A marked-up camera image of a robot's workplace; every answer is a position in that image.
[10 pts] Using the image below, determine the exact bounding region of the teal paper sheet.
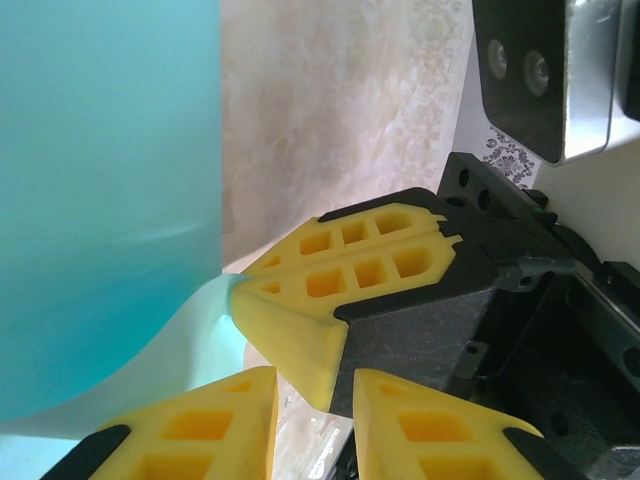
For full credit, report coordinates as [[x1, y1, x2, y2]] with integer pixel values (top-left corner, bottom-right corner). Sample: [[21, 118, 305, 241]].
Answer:
[[0, 0, 251, 441]]

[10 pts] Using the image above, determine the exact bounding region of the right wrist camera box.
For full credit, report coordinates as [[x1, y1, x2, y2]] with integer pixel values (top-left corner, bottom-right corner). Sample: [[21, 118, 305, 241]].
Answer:
[[472, 0, 621, 166]]

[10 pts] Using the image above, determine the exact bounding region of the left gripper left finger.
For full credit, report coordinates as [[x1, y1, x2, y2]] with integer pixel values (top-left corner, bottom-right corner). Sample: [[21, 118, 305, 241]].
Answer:
[[42, 365, 280, 480]]

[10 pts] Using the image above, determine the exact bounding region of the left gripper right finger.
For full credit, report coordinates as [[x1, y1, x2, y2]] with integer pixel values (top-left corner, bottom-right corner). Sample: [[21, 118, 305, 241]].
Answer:
[[352, 368, 569, 480]]

